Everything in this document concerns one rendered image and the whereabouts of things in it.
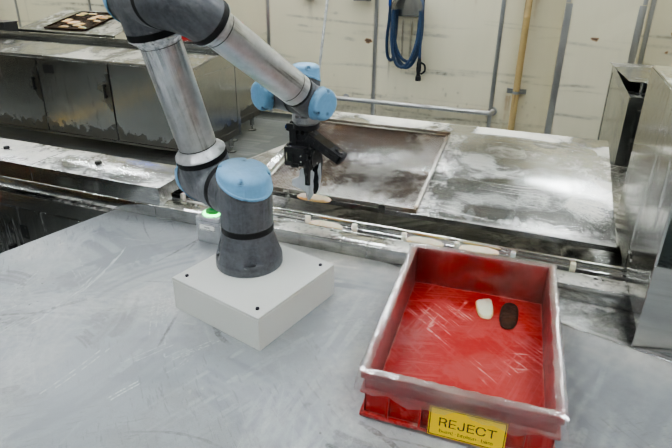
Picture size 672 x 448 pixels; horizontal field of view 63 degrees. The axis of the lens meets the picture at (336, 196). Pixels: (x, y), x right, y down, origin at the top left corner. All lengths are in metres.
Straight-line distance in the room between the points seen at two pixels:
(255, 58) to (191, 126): 0.21
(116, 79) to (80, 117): 0.55
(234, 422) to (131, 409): 0.18
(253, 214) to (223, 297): 0.18
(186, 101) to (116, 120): 3.55
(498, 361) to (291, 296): 0.43
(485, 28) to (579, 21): 0.78
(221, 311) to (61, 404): 0.32
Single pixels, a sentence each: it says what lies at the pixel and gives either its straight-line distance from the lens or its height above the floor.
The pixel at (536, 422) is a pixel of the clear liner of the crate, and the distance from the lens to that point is 0.93.
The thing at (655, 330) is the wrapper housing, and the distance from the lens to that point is 1.28.
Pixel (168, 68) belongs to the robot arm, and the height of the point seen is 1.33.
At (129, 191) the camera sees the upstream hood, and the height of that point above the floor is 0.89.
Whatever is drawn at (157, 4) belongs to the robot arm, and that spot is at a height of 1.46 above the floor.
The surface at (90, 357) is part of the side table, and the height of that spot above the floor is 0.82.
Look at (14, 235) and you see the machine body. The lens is 2.22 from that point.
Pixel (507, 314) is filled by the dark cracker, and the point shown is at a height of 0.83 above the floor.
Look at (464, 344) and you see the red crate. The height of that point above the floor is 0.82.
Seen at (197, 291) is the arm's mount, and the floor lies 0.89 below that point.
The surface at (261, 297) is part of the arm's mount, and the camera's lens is 1.15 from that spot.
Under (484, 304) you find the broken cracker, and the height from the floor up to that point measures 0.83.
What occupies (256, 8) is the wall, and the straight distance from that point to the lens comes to 5.69.
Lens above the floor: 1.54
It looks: 24 degrees down
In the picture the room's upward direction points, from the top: 1 degrees clockwise
